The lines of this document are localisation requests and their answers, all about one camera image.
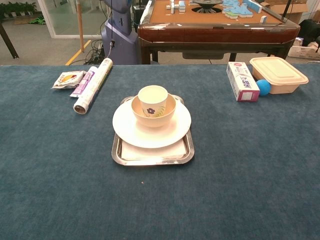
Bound white flower-print paper cup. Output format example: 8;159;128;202
137;85;169;118

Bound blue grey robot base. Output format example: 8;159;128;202
100;0;140;65

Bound beige bowl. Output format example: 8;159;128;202
131;93;178;129

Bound square steel tray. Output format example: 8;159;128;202
111;95;196;167

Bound white round plate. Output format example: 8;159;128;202
112;100;192;149

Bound white paper napkin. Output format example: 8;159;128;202
120;138;187;161

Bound white printed wrap roll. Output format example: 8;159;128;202
72;57;114;115

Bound purple white sachet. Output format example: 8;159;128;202
69;70;97;98

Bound white pink toothpaste box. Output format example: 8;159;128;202
226;61;261;103

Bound brown mahjong table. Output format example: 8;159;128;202
137;0;301;65

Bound yellow red snack packet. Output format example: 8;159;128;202
51;70;87;90

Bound small blue ball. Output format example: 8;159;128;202
255;79;272;97

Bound wooden pole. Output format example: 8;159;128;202
76;0;85;53

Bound blue felt table cloth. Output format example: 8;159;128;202
0;64;320;240

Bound beige lidded lunch box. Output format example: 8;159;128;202
249;56;310;95

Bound white plastic basket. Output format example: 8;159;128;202
287;37;320;60

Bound black table leg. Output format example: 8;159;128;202
0;21;20;60

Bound cardboard box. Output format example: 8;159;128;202
259;0;320;25

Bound black hanging cable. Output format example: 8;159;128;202
108;0;116;57

